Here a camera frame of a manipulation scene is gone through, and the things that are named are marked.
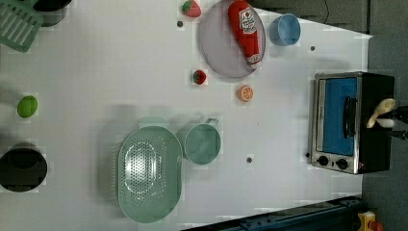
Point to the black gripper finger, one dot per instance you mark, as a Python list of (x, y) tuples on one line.
[(400, 113), (402, 134)]

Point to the peeled plush banana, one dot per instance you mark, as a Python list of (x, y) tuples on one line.
[(385, 106)]

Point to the black toaster oven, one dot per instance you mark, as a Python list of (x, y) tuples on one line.
[(342, 107)]

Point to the blue bowl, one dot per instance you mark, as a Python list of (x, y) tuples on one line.
[(285, 30)]

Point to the orange slice toy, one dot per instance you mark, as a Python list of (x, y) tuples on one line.
[(245, 93)]

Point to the red ketchup bottle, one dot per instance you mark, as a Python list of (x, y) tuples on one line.
[(244, 28)]

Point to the grey round plate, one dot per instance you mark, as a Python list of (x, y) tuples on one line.
[(220, 46)]

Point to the green mug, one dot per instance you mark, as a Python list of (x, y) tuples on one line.
[(201, 142)]

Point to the red plush strawberry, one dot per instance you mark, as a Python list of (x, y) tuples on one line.
[(199, 77)]

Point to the pink plush strawberry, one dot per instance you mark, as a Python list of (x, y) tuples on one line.
[(191, 9)]

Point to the green colander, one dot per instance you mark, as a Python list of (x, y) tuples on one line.
[(149, 174)]

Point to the black cup with spatula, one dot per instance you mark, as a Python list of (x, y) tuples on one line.
[(52, 11)]

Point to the green lime toy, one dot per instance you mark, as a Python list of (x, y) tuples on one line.
[(27, 106)]

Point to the black cylinder cup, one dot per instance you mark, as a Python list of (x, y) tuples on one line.
[(22, 168)]

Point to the green slotted spatula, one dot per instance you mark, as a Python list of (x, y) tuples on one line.
[(19, 23)]

